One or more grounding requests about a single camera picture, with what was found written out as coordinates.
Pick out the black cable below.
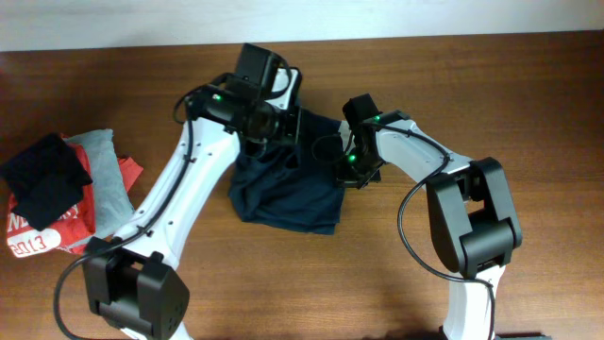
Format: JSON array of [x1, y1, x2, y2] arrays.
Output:
[[52, 51, 294, 340], [310, 120, 496, 340]]

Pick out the left black cable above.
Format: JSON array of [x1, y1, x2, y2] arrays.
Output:
[[52, 51, 294, 340]]

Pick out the red printed t-shirt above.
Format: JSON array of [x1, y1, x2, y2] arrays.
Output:
[[7, 144, 143, 258]]

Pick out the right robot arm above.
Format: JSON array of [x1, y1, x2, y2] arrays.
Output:
[[337, 93, 523, 339]]

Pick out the grey folded garment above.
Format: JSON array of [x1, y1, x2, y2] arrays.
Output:
[[64, 129, 135, 238]]

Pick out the right black cable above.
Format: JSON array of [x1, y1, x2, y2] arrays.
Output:
[[310, 120, 496, 340]]

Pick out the black folded garment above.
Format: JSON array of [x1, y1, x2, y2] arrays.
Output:
[[1, 133, 92, 231]]

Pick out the dark blue shorts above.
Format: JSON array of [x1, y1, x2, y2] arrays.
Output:
[[228, 109, 353, 235]]

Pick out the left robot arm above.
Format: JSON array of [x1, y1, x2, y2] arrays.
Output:
[[80, 43, 302, 339]]

